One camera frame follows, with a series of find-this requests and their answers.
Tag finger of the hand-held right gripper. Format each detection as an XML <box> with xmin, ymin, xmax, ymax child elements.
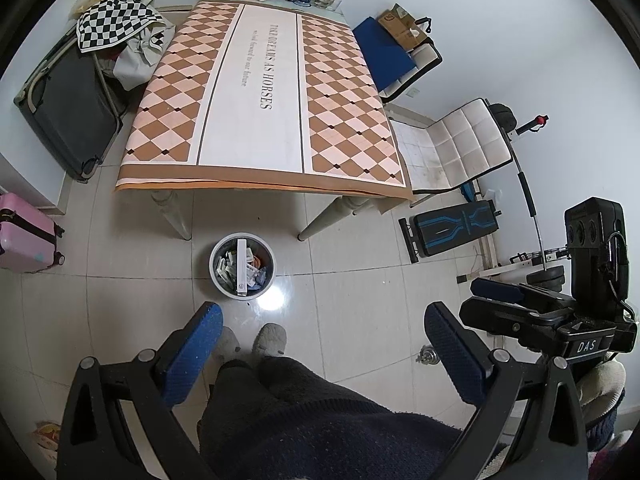
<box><xmin>458</xmin><ymin>297</ymin><xmax>572</xmax><ymax>334</ymax></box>
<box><xmin>471</xmin><ymin>277</ymin><xmax>577</xmax><ymax>312</ymax></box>

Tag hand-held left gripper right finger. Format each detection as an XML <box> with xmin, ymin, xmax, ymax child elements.
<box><xmin>424</xmin><ymin>301</ymin><xmax>588</xmax><ymax>480</ymax></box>

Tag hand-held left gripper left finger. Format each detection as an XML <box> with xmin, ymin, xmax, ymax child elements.
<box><xmin>55</xmin><ymin>301</ymin><xmax>224</xmax><ymax>480</ymax></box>

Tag white round waste bin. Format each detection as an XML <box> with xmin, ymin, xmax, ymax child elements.
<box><xmin>209</xmin><ymin>232</ymin><xmax>277</xmax><ymax>302</ymax></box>

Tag white printed medicine box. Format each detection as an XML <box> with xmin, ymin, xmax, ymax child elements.
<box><xmin>237</xmin><ymin>239</ymin><xmax>250</xmax><ymax>297</ymax></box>

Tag grey fuzzy slipper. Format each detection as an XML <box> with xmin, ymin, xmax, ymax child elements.
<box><xmin>251</xmin><ymin>322</ymin><xmax>289</xmax><ymax>359</ymax></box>
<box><xmin>212</xmin><ymin>326</ymin><xmax>241</xmax><ymax>357</ymax></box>

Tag black and blue weight bench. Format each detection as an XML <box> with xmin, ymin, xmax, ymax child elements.
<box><xmin>398</xmin><ymin>199</ymin><xmax>499</xmax><ymax>264</ymax></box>

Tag bar with black weight plates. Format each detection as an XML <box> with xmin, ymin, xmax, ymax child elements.
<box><xmin>507</xmin><ymin>140</ymin><xmax>568</xmax><ymax>291</ymax></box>

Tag pile of discarded small packets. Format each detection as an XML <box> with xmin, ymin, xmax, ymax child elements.
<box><xmin>216</xmin><ymin>241</ymin><xmax>271</xmax><ymax>295</ymax></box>

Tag white padded chair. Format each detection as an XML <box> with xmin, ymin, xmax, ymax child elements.
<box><xmin>387</xmin><ymin>97</ymin><xmax>514</xmax><ymax>196</ymax></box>

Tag person's dark knit trousers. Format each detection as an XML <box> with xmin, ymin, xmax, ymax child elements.
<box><xmin>197</xmin><ymin>355</ymin><xmax>466</xmax><ymax>480</ymax></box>

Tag orange snack packet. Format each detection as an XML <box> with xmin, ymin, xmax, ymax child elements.
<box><xmin>32</xmin><ymin>420</ymin><xmax>64</xmax><ymax>454</ymax></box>

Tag pink suitcase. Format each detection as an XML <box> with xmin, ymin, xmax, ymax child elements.
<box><xmin>0</xmin><ymin>191</ymin><xmax>66</xmax><ymax>275</ymax></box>

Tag chair with blue cushion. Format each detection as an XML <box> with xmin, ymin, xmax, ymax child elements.
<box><xmin>377</xmin><ymin>17</ymin><xmax>444</xmax><ymax>106</ymax></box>

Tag table with checkered cloth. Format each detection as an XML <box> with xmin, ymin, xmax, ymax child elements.
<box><xmin>115</xmin><ymin>1</ymin><xmax>415</xmax><ymax>202</ymax></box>

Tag blue seat cushion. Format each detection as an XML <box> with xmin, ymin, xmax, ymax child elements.
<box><xmin>352</xmin><ymin>16</ymin><xmax>419</xmax><ymax>94</ymax></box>

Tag black folding bed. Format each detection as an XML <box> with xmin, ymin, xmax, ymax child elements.
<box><xmin>14</xmin><ymin>25</ymin><xmax>125</xmax><ymax>184</ymax></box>

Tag cardboard box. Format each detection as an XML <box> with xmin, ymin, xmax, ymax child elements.
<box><xmin>377</xmin><ymin>4</ymin><xmax>432</xmax><ymax>54</ymax></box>

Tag grey crumpled cloth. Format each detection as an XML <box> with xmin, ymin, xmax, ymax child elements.
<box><xmin>97</xmin><ymin>20</ymin><xmax>176</xmax><ymax>92</ymax></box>

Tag black and white checked cloth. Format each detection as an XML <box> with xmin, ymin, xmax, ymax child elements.
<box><xmin>76</xmin><ymin>0</ymin><xmax>166</xmax><ymax>54</ymax></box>

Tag white metal rack frame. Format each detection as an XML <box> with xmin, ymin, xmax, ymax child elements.
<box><xmin>455</xmin><ymin>239</ymin><xmax>568</xmax><ymax>286</ymax></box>

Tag black cable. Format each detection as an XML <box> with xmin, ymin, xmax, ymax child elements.
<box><xmin>604</xmin><ymin>232</ymin><xmax>639</xmax><ymax>322</ymax></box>

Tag red knob handle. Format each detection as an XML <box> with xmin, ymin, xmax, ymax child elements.
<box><xmin>517</xmin><ymin>115</ymin><xmax>550</xmax><ymax>136</ymax></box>

